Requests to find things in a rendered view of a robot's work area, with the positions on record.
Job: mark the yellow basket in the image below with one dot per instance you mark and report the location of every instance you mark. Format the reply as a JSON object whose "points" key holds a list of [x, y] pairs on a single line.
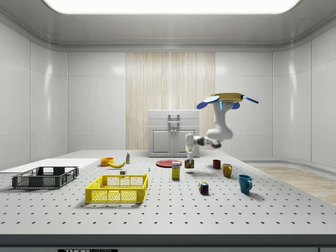
{"points": [[115, 195]]}

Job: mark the drone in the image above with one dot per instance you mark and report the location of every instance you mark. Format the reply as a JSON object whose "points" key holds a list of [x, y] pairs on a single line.
{"points": [[228, 96]]}

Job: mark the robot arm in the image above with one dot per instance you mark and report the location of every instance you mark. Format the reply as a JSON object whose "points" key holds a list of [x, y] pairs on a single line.
{"points": [[220, 123]]}

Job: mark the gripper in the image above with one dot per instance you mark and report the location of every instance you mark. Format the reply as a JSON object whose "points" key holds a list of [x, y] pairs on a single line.
{"points": [[189, 153]]}

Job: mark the banana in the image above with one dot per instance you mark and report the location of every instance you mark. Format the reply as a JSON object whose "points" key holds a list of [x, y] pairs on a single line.
{"points": [[116, 165]]}

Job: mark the white and yellow carton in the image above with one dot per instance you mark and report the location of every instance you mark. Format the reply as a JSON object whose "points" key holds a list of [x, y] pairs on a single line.
{"points": [[176, 172]]}

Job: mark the dark flat-sided can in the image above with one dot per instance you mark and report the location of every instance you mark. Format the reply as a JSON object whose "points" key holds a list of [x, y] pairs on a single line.
{"points": [[189, 164]]}

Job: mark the red mug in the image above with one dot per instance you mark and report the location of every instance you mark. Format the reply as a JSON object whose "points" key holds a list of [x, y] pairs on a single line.
{"points": [[216, 164]]}

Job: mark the yellow bowl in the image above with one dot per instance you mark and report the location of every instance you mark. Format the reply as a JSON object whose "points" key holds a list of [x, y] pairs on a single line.
{"points": [[105, 162]]}

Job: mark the red plate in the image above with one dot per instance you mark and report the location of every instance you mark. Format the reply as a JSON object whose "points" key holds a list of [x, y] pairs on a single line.
{"points": [[165, 164]]}

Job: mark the small white bottle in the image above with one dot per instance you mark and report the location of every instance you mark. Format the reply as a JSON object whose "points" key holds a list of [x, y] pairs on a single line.
{"points": [[128, 158]]}

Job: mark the blue mug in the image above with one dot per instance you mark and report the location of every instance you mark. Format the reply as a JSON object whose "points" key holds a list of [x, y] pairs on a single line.
{"points": [[244, 184]]}

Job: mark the puzzle cube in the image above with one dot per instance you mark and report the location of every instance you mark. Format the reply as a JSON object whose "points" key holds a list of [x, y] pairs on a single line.
{"points": [[203, 188]]}

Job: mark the yellow mug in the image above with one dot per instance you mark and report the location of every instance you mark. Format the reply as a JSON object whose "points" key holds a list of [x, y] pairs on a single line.
{"points": [[226, 170]]}

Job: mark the white cabinet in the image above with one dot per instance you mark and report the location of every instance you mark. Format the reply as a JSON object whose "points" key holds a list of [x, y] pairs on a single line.
{"points": [[162, 141]]}

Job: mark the dark grey basket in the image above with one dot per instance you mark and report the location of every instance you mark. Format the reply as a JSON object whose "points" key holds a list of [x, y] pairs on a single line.
{"points": [[34, 181]]}

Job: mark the white board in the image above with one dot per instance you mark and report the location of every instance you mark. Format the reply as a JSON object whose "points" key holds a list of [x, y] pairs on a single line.
{"points": [[39, 164]]}

